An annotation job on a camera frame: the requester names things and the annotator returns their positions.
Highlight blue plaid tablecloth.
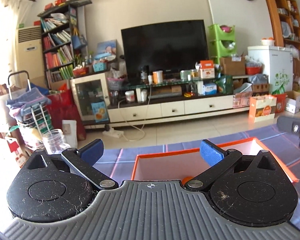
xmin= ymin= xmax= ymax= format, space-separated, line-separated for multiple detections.
xmin=94 ymin=125 xmax=300 ymax=229

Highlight white power strip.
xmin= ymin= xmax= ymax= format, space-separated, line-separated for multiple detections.
xmin=102 ymin=128 xmax=124 ymax=139

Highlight brown cardboard box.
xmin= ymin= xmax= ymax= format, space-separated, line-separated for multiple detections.
xmin=219 ymin=56 xmax=245 ymax=76

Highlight orange gift box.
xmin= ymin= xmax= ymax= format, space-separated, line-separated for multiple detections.
xmin=249 ymin=95 xmax=276 ymax=123

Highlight black flat television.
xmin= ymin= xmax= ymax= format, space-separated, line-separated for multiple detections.
xmin=121 ymin=20 xmax=209 ymax=79

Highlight glass door side cabinet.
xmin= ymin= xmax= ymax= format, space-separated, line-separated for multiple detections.
xmin=70 ymin=72 xmax=110 ymax=129

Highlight white standing air conditioner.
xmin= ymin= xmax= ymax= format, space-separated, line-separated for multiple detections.
xmin=15 ymin=25 xmax=44 ymax=80

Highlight dark bookshelf with books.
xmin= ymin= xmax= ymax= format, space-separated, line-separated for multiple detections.
xmin=38 ymin=0 xmax=92 ymax=88

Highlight brown wooden shelf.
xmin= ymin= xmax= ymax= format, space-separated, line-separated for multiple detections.
xmin=266 ymin=0 xmax=300 ymax=77

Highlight folding shopping trolley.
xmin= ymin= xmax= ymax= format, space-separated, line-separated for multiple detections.
xmin=6 ymin=70 xmax=53 ymax=135

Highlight white chest freezer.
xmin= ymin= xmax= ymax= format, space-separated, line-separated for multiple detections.
xmin=248 ymin=46 xmax=293 ymax=92

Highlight green stacked plastic bins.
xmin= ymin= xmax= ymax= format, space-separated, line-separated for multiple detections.
xmin=208 ymin=24 xmax=237 ymax=64

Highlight white tv cabinet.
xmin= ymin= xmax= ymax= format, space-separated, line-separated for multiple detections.
xmin=108 ymin=88 xmax=253 ymax=127

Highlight clear glass jar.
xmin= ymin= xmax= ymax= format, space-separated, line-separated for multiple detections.
xmin=42 ymin=129 xmax=71 ymax=154

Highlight orange mandarin right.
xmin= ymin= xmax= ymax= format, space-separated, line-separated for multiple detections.
xmin=181 ymin=177 xmax=193 ymax=184

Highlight white open cardboard box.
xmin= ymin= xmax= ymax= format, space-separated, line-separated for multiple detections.
xmin=285 ymin=90 xmax=300 ymax=114

